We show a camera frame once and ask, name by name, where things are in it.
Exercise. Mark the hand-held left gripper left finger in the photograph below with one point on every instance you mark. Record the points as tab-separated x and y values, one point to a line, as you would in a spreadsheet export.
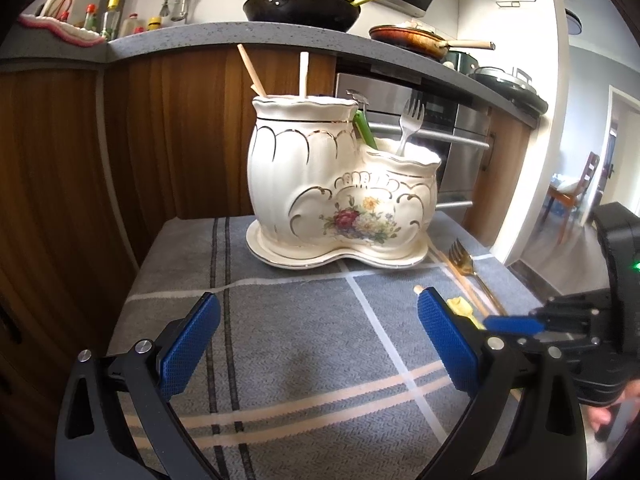
187	350

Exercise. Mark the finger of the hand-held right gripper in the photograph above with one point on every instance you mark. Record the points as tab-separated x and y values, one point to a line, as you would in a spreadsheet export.
575	346
512	325

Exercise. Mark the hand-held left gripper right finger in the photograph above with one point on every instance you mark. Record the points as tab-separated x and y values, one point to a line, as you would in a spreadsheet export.
447	345

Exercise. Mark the gold fork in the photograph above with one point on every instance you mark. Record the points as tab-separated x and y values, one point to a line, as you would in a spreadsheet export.
460	260

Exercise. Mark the white floral ceramic utensil holder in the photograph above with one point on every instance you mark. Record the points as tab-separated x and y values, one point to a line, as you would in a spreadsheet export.
300	180

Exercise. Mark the silver fork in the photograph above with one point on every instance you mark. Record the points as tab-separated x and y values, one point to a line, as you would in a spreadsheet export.
410	122

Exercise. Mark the small flower-ended metal spoon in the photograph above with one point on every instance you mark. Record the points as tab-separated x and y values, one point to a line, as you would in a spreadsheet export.
357	97

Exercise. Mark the person's right hand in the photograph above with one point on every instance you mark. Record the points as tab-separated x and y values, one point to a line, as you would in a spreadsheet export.
617	412

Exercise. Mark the grey striped table cloth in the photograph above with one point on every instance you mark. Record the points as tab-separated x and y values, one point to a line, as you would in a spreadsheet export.
300	340

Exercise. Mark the wooden chair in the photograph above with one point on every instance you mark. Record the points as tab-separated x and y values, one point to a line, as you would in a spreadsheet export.
575	190

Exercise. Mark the white ceramic drip tray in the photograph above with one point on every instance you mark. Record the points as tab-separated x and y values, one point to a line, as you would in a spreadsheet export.
300	260

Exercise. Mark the stainless steel oven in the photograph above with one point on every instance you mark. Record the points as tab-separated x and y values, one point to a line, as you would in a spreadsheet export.
460	120

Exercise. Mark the wooden lower cabinets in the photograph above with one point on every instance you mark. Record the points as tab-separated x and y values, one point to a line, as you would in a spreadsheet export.
165	135

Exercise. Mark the orange frying pan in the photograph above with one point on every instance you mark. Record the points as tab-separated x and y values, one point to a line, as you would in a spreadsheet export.
410	39

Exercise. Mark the round ceiling lamp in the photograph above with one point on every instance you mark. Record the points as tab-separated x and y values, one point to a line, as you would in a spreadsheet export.
574	15

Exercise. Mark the grey kitchen counter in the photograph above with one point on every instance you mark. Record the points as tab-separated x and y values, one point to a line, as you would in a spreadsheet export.
225	37

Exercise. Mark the yellow jar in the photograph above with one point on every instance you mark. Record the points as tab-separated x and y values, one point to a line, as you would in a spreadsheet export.
155	23

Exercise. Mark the white plastic bottle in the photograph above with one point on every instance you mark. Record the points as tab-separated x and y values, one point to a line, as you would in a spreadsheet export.
130	25

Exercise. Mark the yellow capped oil bottle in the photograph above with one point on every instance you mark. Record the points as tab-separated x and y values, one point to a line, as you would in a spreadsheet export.
111	20

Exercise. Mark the pink and white towel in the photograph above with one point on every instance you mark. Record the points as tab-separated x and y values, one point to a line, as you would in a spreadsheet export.
65	30

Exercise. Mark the red capped sauce bottle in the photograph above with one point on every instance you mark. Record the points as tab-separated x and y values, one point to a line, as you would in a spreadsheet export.
90	19

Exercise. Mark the wall towel bar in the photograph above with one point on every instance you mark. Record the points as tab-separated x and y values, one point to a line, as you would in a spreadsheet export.
515	2

